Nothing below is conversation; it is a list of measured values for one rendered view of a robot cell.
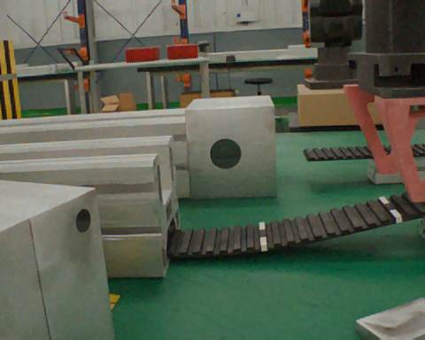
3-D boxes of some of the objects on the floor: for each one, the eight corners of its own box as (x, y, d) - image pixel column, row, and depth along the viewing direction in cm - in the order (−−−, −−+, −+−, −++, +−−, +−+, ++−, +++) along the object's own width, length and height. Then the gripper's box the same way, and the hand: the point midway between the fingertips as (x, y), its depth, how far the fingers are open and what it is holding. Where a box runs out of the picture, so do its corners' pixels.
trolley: (214, 166, 412) (206, 37, 389) (220, 183, 359) (212, 35, 335) (85, 175, 408) (72, 47, 384) (73, 194, 355) (56, 47, 331)
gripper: (494, -43, 28) (482, 209, 32) (421, -19, 40) (419, 166, 43) (381, -40, 28) (381, 214, 32) (339, -16, 40) (343, 169, 44)
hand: (403, 175), depth 38 cm, fingers open, 8 cm apart
